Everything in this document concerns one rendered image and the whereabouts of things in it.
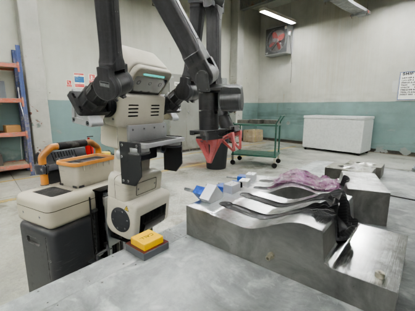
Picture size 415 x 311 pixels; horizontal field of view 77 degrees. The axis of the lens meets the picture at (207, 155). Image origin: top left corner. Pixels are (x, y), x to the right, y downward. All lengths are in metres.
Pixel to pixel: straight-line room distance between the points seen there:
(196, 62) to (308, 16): 8.48
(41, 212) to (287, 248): 0.94
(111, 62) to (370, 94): 7.55
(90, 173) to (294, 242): 0.98
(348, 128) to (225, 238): 6.72
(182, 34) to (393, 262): 0.70
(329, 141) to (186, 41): 6.91
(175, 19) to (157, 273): 0.61
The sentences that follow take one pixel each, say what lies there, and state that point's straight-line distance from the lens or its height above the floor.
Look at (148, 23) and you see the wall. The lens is 7.08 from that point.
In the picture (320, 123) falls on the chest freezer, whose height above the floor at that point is 0.73.
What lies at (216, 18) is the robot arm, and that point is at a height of 1.51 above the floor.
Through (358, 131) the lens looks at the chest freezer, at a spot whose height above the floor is 0.60.
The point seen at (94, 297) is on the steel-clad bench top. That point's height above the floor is 0.80.
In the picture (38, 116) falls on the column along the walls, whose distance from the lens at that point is 5.68.
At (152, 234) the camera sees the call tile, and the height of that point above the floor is 0.84.
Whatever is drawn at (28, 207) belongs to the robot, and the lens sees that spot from 1.31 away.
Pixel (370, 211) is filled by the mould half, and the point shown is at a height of 0.84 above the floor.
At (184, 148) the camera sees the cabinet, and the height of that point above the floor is 0.11.
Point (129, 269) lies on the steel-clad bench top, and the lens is 0.68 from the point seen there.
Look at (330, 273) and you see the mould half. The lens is 0.61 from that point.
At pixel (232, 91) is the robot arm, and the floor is 1.21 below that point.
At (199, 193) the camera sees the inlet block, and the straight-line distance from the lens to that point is 0.81.
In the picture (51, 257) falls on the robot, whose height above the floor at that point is 0.58.
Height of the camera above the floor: 1.17
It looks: 11 degrees down
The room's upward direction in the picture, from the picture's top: straight up
